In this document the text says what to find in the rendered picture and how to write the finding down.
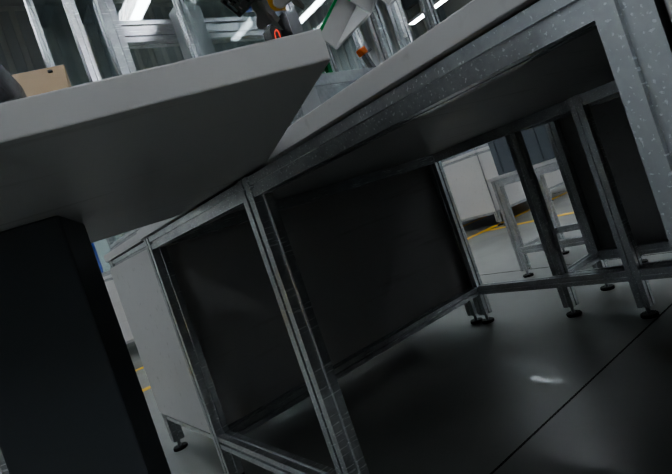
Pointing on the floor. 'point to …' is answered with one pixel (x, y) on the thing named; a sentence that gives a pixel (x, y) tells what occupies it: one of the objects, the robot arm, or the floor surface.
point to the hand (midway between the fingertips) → (291, 13)
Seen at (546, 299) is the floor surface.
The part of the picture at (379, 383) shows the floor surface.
